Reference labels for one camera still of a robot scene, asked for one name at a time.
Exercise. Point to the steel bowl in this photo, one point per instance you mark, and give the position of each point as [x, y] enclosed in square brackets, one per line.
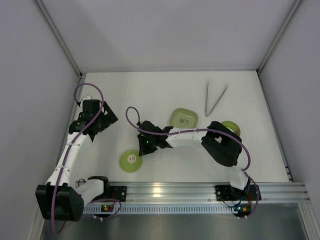
[232, 127]

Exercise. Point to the green round lid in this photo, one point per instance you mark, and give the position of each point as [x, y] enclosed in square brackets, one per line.
[130, 161]

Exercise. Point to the slotted cable duct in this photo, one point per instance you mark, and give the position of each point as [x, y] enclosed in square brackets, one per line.
[143, 209]

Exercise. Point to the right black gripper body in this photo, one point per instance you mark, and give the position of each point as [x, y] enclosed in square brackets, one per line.
[144, 149]

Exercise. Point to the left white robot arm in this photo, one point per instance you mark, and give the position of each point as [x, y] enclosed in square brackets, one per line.
[59, 198]

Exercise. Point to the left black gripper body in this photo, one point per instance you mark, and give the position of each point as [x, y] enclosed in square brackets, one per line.
[106, 116]

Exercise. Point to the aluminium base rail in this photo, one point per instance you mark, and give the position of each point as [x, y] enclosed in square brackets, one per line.
[205, 192]

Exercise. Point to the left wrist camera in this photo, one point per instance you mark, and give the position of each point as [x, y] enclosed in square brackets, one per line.
[87, 97]

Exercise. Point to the metal tongs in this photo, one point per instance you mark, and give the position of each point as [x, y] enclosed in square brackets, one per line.
[210, 102]

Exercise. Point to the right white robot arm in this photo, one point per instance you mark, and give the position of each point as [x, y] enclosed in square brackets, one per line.
[222, 144]

